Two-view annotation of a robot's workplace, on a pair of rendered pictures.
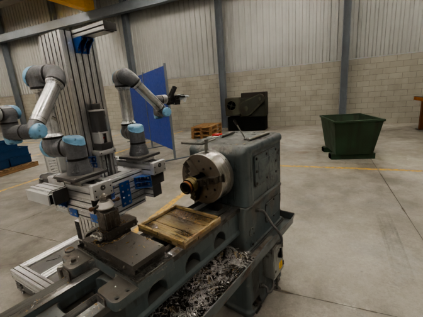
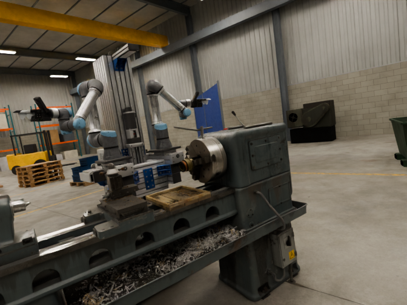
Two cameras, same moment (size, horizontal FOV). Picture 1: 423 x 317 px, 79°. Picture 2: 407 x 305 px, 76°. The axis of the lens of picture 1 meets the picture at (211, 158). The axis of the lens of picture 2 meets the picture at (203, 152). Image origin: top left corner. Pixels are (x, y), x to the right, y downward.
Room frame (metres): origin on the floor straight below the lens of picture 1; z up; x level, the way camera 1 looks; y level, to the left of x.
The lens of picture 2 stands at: (-0.23, -0.51, 1.34)
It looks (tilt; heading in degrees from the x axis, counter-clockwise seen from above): 6 degrees down; 17
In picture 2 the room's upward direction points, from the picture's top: 8 degrees counter-clockwise
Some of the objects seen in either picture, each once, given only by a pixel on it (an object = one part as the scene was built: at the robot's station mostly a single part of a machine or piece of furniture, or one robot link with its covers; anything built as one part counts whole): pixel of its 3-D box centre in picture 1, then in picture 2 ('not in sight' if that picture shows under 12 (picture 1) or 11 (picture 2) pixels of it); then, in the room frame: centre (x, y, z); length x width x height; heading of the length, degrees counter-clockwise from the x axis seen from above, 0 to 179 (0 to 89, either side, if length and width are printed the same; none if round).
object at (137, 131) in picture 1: (136, 133); (161, 130); (1.98, 0.56, 1.33); 0.13 x 0.12 x 0.14; 37
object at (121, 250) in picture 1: (119, 244); (120, 203); (1.04, 0.45, 0.95); 0.43 x 0.17 x 0.05; 52
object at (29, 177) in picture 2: not in sight; (40, 173); (7.03, 8.09, 0.36); 1.26 x 0.86 x 0.73; 168
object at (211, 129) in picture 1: (207, 130); not in sight; (9.85, 0.08, 0.22); 1.25 x 0.86 x 0.44; 159
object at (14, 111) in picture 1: (6, 113); (62, 113); (1.32, 1.00, 1.56); 0.11 x 0.08 x 0.09; 169
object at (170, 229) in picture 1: (179, 223); (177, 196); (1.32, 0.21, 0.89); 0.36 x 0.30 x 0.04; 52
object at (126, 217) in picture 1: (115, 229); (120, 192); (1.10, 0.48, 0.99); 0.20 x 0.10 x 0.05; 142
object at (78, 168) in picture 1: (78, 165); (112, 152); (1.55, 0.82, 1.21); 0.15 x 0.15 x 0.10
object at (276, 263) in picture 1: (274, 251); (280, 238); (1.68, -0.41, 0.41); 0.34 x 0.17 x 0.82; 142
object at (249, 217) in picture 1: (241, 238); (253, 226); (1.85, -0.19, 0.43); 0.60 x 0.48 x 0.86; 142
